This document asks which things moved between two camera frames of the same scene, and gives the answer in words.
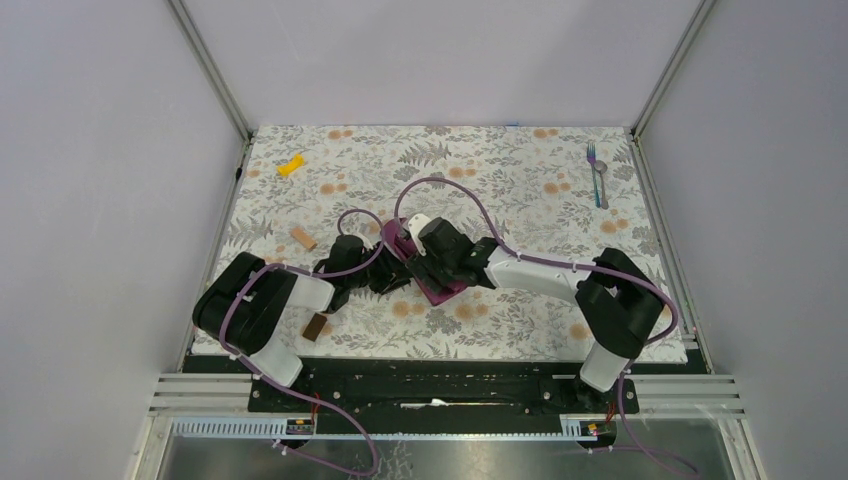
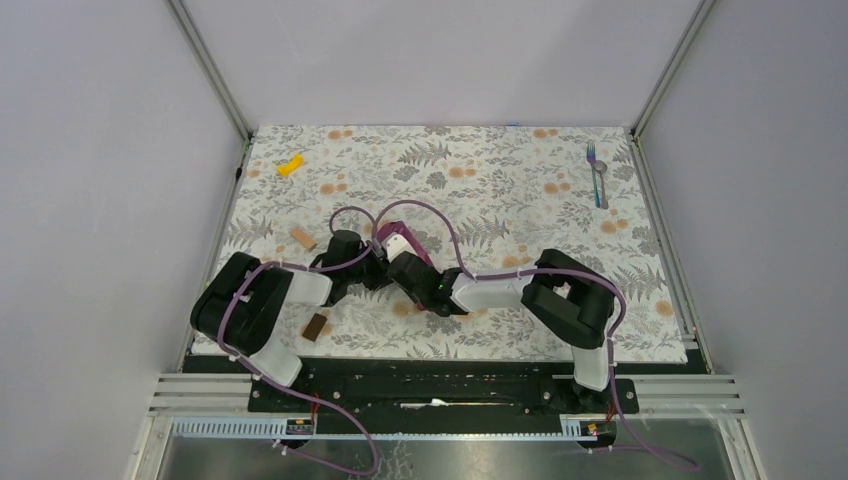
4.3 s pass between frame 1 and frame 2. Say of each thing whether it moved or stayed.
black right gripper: moved
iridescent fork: stayed
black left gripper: stayed
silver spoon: stayed
